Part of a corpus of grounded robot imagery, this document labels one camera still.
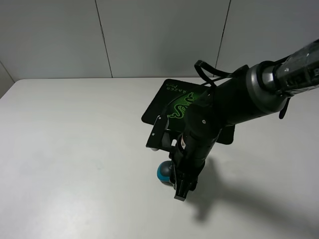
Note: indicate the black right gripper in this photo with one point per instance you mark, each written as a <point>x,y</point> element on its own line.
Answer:
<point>189,155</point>

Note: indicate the black teal wireless mouse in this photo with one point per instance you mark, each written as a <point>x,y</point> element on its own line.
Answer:
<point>163,172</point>

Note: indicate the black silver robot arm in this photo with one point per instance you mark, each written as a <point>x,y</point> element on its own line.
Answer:
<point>261,90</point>

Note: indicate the black green mouse pad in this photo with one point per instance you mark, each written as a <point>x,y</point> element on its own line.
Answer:
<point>187,104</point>

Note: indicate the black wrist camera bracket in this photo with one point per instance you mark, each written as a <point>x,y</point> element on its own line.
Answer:
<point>161,137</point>

